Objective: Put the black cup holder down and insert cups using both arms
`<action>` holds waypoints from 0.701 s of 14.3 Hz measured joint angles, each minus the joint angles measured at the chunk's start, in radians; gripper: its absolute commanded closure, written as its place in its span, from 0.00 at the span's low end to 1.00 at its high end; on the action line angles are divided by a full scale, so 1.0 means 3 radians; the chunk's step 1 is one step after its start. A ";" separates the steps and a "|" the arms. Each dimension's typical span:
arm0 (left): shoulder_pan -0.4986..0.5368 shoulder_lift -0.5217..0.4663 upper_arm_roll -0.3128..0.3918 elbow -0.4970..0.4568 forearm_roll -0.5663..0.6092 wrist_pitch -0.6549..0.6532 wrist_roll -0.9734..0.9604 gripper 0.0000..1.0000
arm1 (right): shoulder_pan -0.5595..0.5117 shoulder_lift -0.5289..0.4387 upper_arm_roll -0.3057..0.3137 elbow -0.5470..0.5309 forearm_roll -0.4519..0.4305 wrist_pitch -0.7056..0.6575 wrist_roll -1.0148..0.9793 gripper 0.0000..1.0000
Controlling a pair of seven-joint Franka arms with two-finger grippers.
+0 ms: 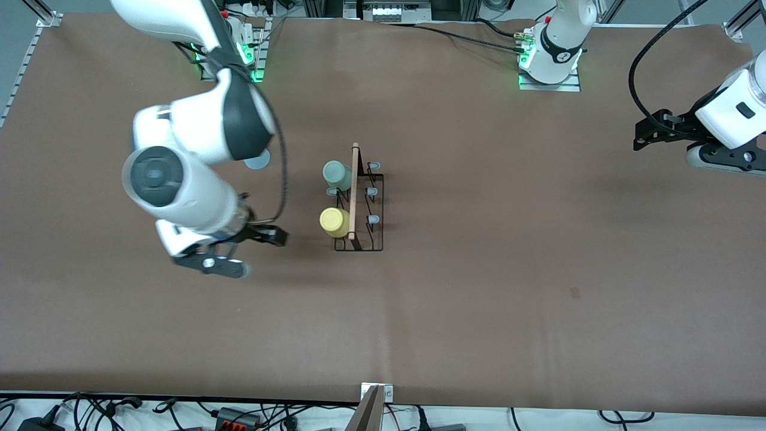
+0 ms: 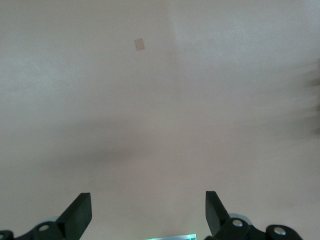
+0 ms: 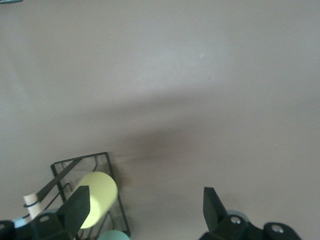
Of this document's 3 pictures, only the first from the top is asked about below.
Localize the aluminium corner profile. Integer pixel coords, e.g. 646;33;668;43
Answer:
723;0;766;43
21;0;63;29

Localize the white power strip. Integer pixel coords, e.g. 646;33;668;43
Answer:
344;0;433;23

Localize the thick black base cable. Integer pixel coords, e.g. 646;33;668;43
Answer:
473;17;527;43

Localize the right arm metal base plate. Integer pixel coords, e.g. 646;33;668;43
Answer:
200;17;268;83

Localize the perforated aluminium rail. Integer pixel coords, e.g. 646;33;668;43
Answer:
0;27;42;128

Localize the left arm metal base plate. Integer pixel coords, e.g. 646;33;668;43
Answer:
518;27;582;92

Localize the looped black floor cable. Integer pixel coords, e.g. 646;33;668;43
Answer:
598;410;654;424

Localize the aluminium camera post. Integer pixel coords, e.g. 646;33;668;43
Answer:
346;385;384;431

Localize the large paper table cover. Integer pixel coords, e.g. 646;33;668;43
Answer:
0;12;766;417

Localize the thin black base cable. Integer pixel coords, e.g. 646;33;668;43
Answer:
383;22;527;56

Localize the yellow plastic cup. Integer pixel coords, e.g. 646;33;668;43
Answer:
320;207;351;239

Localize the mint green plastic cup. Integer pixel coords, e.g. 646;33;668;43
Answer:
323;160;353;192

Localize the black wire cup holder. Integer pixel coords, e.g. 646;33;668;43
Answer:
326;142;385;252

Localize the black orange connector box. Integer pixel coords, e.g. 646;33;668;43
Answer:
214;407;260;429

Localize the black power adapter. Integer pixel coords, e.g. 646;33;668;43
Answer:
17;416;65;431

